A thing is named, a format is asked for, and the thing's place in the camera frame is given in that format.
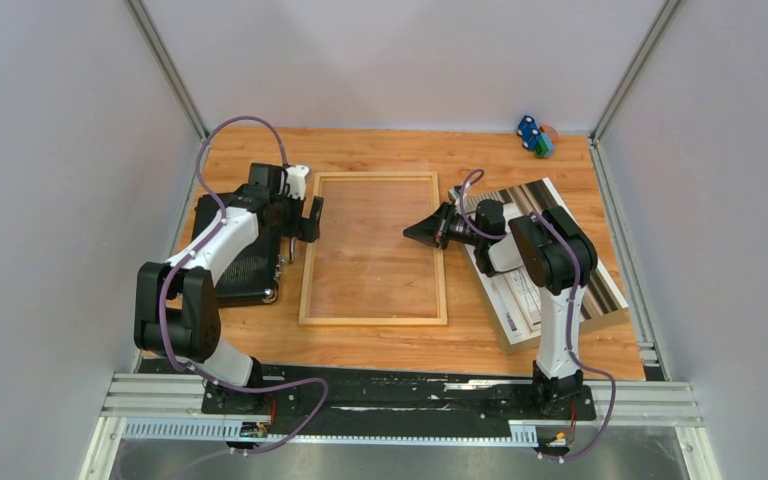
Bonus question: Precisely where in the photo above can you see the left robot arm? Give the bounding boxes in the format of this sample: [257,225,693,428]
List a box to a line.
[133,163,324,413]

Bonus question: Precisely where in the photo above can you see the wooden picture frame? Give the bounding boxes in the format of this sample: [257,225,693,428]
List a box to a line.
[298,171,448,326]

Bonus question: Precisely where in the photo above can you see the blue green toy blocks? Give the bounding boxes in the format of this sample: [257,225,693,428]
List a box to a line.
[516,115,555,159]

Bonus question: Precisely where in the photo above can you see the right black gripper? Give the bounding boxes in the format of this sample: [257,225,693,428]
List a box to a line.
[403,201,484,250]

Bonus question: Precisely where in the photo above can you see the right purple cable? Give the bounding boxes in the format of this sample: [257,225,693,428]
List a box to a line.
[458,168,618,463]

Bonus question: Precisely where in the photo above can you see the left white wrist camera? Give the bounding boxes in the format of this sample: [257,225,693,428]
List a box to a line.
[284,164,311,201]

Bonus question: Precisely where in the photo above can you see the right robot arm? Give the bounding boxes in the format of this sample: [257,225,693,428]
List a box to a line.
[403,199,598,418]

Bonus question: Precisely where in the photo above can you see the photo print board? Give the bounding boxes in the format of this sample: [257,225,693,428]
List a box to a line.
[449,178,628,359]

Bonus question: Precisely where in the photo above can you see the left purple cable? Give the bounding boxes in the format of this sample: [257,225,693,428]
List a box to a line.
[112,115,330,480]

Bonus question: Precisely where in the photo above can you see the orange round object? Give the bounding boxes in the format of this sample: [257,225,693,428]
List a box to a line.
[540,124,559,142]

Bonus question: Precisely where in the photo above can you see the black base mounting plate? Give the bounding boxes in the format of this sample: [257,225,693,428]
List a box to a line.
[138,357,604,442]

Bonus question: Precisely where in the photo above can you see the purple cable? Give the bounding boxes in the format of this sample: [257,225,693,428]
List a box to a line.
[112,115,330,480]
[458,168,618,463]

